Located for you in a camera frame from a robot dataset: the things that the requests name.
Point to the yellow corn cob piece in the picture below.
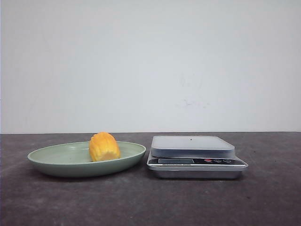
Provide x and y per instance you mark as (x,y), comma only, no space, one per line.
(103,147)

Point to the silver digital kitchen scale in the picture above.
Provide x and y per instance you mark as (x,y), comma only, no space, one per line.
(204,157)

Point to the green oval plate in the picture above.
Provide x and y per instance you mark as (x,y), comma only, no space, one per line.
(72,160)

